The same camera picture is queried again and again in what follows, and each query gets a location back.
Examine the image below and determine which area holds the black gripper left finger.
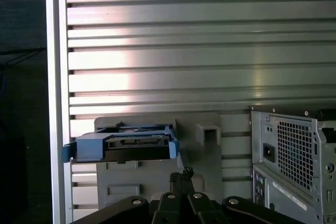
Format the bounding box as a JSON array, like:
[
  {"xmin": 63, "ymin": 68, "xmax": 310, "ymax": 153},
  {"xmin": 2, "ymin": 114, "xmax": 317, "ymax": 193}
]
[{"xmin": 76, "ymin": 171, "xmax": 184, "ymax": 224}]

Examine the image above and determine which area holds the hard disk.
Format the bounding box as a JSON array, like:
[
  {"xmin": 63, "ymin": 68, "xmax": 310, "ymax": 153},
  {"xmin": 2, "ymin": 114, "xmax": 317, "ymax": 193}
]
[{"xmin": 60, "ymin": 122, "xmax": 181, "ymax": 164}]

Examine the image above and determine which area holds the black open PC case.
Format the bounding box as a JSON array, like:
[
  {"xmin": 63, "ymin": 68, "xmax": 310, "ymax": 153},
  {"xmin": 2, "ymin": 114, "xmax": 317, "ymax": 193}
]
[{"xmin": 248, "ymin": 104, "xmax": 336, "ymax": 224}]

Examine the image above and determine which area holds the grey parts rack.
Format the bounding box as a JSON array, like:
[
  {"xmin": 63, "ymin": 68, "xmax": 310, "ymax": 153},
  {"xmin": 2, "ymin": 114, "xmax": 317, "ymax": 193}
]
[{"xmin": 70, "ymin": 112, "xmax": 222, "ymax": 224}]

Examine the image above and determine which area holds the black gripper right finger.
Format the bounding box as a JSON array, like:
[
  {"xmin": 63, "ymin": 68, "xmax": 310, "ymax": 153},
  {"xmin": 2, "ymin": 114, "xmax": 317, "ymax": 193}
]
[{"xmin": 182, "ymin": 166, "xmax": 308, "ymax": 224}]

